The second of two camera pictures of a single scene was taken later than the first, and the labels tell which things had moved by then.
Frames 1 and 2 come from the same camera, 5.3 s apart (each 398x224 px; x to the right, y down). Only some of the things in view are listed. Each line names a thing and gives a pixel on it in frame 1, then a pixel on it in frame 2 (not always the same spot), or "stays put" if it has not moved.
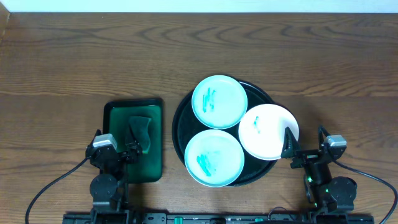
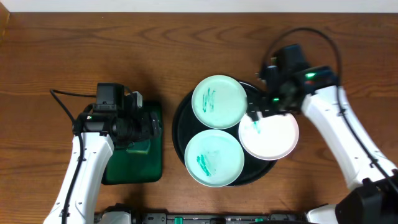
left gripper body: [116, 155] → [154, 127]
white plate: [262, 129] stays put
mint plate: [219, 102] stays put
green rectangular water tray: [115, 116] stays put
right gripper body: [308, 157] → [279, 102]
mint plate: [214, 158] stays put
